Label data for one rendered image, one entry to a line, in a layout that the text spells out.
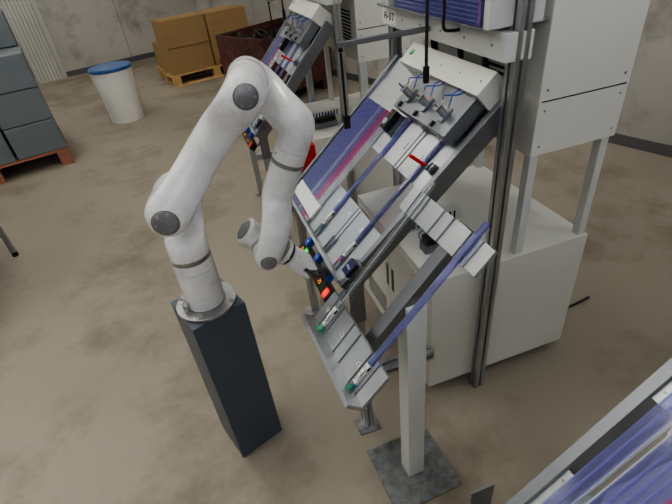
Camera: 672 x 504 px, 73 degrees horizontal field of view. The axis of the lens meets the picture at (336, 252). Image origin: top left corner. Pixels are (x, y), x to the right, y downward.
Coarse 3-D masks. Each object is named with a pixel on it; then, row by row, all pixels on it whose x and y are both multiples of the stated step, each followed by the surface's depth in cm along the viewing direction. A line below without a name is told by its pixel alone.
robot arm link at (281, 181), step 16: (272, 160) 120; (272, 176) 121; (288, 176) 120; (272, 192) 123; (288, 192) 123; (272, 208) 123; (288, 208) 126; (272, 224) 123; (288, 224) 125; (272, 240) 123; (256, 256) 126; (272, 256) 126
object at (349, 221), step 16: (336, 192) 170; (352, 208) 158; (336, 224) 161; (352, 224) 154; (320, 240) 164; (336, 240) 157; (352, 240) 150; (368, 240) 144; (336, 256) 153; (352, 256) 146
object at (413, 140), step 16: (400, 64) 177; (384, 80) 180; (400, 80) 172; (384, 96) 175; (400, 112) 162; (416, 128) 151; (384, 144) 161; (400, 144) 154; (416, 144) 148; (432, 144) 142; (448, 144) 136; (400, 160) 150; (432, 160) 138; (416, 176) 140
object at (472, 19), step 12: (396, 0) 153; (408, 0) 146; (420, 0) 139; (432, 0) 133; (456, 0) 122; (468, 0) 117; (480, 0) 112; (420, 12) 141; (432, 12) 134; (456, 12) 123; (468, 12) 118; (480, 12) 114; (480, 24) 115
